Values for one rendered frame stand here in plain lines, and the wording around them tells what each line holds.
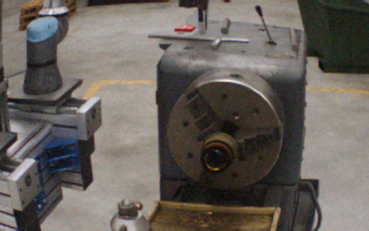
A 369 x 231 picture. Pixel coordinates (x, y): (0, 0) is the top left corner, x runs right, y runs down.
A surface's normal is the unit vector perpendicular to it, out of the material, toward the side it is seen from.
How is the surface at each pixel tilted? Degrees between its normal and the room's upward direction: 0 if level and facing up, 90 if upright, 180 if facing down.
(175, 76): 90
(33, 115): 90
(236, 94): 90
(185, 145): 90
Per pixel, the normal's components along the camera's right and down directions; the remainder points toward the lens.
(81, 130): -0.25, 0.34
